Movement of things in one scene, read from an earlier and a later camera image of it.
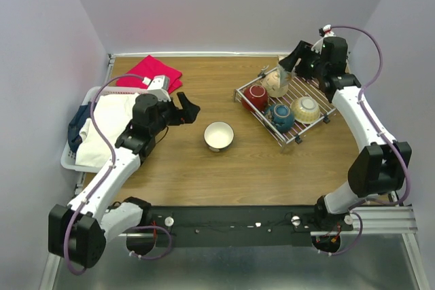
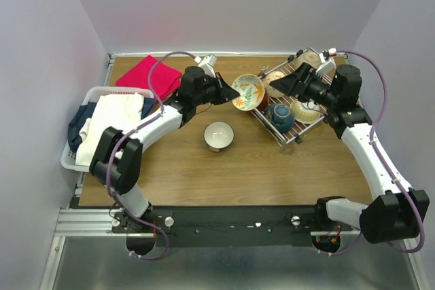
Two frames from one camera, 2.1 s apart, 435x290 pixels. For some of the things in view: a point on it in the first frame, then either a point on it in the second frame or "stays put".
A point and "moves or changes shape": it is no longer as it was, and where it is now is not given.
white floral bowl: (285, 77) moves or changes shape
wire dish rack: (285, 103) stays put
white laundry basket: (68, 155) stays put
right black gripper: (302, 50) to (289, 85)
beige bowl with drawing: (270, 82) stays put
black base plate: (230, 227) stays put
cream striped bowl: (306, 110) stays put
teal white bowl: (219, 136) stays put
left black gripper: (190, 110) to (225, 92)
